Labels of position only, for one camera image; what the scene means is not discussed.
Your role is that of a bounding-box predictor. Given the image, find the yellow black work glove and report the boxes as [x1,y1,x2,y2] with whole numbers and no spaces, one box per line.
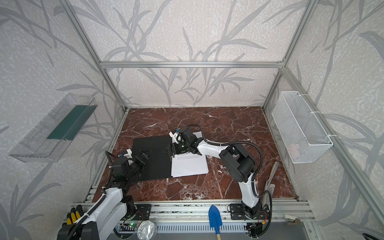
[62,205,85,226]

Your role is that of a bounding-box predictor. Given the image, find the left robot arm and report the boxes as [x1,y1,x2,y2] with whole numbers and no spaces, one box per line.
[57,150,150,240]

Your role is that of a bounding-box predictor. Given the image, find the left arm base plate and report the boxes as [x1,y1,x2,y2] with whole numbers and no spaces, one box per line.
[129,204,152,221]

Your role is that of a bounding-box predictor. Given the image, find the clear plastic wall tray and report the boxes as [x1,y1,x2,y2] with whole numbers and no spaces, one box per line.
[9,94,98,163]

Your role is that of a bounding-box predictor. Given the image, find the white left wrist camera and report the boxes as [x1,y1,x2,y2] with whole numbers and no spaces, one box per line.
[119,149,133,160]

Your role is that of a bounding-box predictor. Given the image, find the black file folder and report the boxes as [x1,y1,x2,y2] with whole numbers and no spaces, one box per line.
[132,136,172,182]

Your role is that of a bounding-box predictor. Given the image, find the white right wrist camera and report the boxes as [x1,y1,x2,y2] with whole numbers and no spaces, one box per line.
[169,130,181,143]

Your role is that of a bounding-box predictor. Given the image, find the aluminium frame rails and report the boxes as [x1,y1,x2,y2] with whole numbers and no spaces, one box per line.
[59,1,384,223]

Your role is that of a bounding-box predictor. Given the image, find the white wire mesh basket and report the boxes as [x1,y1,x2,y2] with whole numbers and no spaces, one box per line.
[272,91,333,164]

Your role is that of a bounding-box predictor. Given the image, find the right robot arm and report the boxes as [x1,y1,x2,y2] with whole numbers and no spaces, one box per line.
[168,125,272,220]

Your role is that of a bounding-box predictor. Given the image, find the printed paper stack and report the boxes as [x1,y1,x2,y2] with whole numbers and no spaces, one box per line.
[169,147,209,178]

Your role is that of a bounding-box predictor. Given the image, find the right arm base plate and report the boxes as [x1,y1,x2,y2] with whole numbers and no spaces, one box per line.
[229,204,271,221]

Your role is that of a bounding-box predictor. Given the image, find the blue hand shovel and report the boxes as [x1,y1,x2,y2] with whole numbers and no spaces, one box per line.
[209,205,223,240]

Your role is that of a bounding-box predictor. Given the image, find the small white beige clip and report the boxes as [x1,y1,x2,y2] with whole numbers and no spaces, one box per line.
[284,215,301,226]

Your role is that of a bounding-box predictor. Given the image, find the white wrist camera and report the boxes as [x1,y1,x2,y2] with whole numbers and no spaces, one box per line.
[119,149,133,160]
[169,130,181,143]

